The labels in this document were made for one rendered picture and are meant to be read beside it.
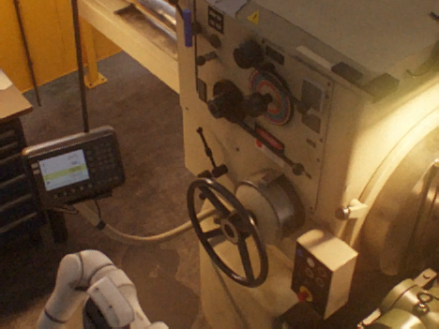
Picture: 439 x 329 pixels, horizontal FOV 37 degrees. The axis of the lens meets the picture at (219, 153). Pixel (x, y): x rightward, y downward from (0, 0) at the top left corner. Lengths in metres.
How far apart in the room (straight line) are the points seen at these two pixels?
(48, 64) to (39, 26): 0.29
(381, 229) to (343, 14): 0.63
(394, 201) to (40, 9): 2.98
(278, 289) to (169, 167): 1.57
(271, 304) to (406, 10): 1.34
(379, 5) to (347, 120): 0.38
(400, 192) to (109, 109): 2.95
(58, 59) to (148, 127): 0.77
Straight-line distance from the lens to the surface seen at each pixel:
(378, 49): 1.76
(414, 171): 1.98
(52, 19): 4.49
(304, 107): 1.74
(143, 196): 3.96
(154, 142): 4.30
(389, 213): 1.99
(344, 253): 1.96
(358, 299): 2.78
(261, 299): 2.76
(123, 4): 3.25
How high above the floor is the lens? 2.85
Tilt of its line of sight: 43 degrees down
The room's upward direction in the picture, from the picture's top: straight up
